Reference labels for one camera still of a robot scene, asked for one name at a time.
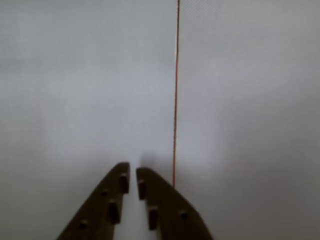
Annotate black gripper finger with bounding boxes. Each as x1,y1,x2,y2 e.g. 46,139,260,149
135,166,215,240
56,161,131,240

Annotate dark grey foam mat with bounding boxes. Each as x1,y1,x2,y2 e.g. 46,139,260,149
172,0,320,240
0,0,180,240

